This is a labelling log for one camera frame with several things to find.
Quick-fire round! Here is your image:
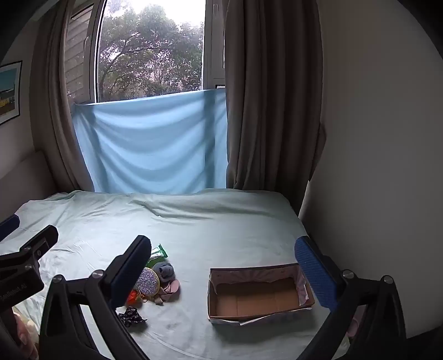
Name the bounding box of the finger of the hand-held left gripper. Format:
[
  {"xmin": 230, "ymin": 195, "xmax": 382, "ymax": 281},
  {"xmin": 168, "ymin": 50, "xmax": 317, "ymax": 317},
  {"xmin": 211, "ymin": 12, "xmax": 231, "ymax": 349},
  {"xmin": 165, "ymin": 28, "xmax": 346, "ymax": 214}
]
[
  {"xmin": 0, "ymin": 214, "xmax": 20, "ymax": 243},
  {"xmin": 0, "ymin": 224, "xmax": 59, "ymax": 272}
]

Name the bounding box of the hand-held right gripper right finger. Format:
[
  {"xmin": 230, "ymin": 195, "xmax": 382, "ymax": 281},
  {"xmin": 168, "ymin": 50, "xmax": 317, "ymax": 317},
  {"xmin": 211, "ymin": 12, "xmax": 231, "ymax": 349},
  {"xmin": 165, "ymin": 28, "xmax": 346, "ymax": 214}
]
[{"xmin": 294, "ymin": 236, "xmax": 407, "ymax": 360}]

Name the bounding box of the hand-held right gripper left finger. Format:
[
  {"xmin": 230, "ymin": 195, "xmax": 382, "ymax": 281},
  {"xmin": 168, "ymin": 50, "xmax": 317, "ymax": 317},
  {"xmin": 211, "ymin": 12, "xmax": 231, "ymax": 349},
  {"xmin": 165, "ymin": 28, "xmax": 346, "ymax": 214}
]
[{"xmin": 39, "ymin": 235, "xmax": 153, "ymax": 360}]

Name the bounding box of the grey fuzzy sock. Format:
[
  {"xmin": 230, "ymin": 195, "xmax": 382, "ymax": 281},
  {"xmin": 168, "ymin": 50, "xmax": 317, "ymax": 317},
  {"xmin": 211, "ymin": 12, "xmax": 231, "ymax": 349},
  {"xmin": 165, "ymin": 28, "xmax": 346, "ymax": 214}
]
[{"xmin": 152, "ymin": 261, "xmax": 176, "ymax": 282}]

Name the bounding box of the green wet wipes packet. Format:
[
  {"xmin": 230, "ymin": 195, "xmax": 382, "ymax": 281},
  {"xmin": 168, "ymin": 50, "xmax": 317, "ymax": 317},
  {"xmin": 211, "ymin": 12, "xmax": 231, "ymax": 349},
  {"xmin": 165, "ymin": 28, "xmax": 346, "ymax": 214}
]
[{"xmin": 149, "ymin": 243, "xmax": 169, "ymax": 260}]

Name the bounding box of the cardboard box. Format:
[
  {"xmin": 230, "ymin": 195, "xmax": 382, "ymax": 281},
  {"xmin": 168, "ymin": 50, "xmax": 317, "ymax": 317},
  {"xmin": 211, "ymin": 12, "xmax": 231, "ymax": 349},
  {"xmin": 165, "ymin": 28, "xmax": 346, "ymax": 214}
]
[{"xmin": 207, "ymin": 262, "xmax": 316, "ymax": 326}]

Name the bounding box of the pink soft cloth item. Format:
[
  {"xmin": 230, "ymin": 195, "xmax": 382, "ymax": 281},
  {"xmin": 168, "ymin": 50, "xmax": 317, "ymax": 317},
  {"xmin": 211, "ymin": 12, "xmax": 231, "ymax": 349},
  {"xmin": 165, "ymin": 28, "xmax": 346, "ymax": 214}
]
[{"xmin": 152, "ymin": 279, "xmax": 181, "ymax": 306}]

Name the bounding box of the person's left hand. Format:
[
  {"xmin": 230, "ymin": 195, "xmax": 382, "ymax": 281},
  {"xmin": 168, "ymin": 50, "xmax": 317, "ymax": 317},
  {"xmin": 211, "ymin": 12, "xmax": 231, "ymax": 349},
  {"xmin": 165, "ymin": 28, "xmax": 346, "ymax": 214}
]
[{"xmin": 12, "ymin": 310, "xmax": 39, "ymax": 360}]

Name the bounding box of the round glitter pouch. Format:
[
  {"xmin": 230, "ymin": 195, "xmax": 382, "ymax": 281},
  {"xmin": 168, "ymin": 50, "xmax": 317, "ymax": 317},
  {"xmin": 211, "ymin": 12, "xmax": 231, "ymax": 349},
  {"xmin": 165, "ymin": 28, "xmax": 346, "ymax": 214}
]
[{"xmin": 136, "ymin": 267, "xmax": 161, "ymax": 297}]

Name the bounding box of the dark patterned scrunchie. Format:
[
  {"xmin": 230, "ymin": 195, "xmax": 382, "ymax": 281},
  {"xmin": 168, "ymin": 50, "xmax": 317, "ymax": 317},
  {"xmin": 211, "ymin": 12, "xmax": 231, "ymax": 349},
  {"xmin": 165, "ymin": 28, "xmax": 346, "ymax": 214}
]
[{"xmin": 118, "ymin": 306, "xmax": 147, "ymax": 329}]

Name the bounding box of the beige headboard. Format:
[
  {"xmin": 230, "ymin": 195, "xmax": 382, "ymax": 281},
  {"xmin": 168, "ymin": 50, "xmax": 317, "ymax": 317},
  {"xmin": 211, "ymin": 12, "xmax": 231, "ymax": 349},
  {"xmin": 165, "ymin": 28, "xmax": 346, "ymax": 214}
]
[{"xmin": 0, "ymin": 149, "xmax": 58, "ymax": 208}]

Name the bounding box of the light blue hanging cloth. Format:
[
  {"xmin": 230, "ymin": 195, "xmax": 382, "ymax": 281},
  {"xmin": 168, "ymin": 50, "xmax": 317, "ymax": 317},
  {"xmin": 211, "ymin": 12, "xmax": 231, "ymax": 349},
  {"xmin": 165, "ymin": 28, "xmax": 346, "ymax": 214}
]
[{"xmin": 71, "ymin": 87, "xmax": 229, "ymax": 194}]

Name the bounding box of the window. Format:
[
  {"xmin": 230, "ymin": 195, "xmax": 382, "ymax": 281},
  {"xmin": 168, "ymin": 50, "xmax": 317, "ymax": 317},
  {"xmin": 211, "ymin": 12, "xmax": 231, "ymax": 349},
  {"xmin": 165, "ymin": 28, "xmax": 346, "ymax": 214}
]
[{"xmin": 66, "ymin": 0, "xmax": 227, "ymax": 104}]

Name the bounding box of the framed wall picture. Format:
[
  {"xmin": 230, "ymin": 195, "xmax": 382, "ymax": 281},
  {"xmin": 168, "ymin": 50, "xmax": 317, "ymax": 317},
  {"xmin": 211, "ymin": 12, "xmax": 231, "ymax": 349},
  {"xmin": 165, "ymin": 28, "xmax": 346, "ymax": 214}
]
[{"xmin": 0, "ymin": 60, "xmax": 23, "ymax": 126}]

